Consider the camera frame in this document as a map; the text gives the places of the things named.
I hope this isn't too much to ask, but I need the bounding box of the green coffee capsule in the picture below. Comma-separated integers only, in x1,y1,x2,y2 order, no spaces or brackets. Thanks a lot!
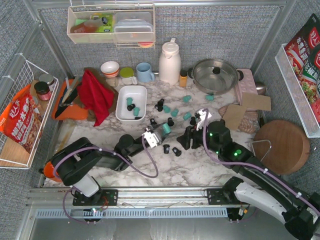
126,97,133,106
182,95,192,103
162,123,171,134
183,112,192,121
170,108,179,118
133,107,140,117
163,105,171,113
205,94,215,102

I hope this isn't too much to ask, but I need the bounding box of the white plastic storage basket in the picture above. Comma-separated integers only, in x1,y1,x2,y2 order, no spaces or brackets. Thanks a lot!
115,85,148,125

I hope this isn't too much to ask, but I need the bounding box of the cardboard sheet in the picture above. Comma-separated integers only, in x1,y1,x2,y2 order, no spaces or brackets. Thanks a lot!
222,104,247,131
242,92,272,111

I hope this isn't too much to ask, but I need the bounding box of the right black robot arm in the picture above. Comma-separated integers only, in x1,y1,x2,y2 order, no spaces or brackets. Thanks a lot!
176,120,320,240

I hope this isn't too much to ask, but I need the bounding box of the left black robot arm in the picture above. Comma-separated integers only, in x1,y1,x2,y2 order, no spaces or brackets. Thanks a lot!
39,123,171,198

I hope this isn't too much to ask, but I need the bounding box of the blue mug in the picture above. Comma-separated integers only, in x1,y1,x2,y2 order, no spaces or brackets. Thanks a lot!
136,62,155,83

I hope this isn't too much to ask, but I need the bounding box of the pink striped oven mitt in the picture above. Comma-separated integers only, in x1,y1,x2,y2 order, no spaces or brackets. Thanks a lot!
218,104,259,134

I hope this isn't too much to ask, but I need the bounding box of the yellow spice bottle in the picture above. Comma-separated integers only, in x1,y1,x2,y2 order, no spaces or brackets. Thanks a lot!
179,69,188,88

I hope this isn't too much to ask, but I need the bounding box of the green lidded cup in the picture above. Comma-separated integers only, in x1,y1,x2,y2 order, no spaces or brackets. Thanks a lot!
119,67,138,85

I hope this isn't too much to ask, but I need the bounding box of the red cloth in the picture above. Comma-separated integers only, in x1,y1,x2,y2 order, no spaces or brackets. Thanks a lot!
76,69,116,127

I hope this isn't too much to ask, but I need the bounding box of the steel pot with lid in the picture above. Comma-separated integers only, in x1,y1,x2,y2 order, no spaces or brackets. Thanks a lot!
187,58,244,96

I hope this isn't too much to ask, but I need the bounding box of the white thermos jug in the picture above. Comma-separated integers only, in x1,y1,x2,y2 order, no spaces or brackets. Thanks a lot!
158,38,181,86

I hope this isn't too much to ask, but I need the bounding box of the white orange striped bowl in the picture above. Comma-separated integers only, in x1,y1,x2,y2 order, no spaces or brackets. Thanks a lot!
100,61,120,78

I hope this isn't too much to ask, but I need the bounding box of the pink box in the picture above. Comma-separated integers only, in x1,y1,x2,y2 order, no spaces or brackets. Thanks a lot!
234,68,258,105

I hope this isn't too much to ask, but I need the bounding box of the orange plastic tray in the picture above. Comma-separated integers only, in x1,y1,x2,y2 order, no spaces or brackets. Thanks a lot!
51,81,88,121

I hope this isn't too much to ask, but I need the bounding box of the round wooden board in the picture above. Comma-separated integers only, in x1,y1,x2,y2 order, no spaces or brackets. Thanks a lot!
254,120,310,175

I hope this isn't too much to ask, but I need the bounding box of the black chef knife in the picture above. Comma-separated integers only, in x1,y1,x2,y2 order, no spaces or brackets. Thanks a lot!
54,88,78,119

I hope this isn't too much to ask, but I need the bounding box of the clear plastic food box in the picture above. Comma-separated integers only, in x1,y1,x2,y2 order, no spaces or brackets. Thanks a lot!
113,11,154,43

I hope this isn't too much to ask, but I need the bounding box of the orange cup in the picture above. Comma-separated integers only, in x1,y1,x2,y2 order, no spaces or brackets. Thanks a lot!
43,161,62,183

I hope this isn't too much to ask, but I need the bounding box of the metal wire stand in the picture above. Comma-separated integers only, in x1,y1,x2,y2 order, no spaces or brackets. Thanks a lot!
246,139,272,164

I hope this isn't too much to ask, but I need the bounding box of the white handled knife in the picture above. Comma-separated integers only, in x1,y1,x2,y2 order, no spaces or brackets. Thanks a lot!
65,76,82,97

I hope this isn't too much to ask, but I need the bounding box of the white wire basket right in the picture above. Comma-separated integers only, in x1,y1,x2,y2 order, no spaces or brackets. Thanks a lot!
274,43,320,139

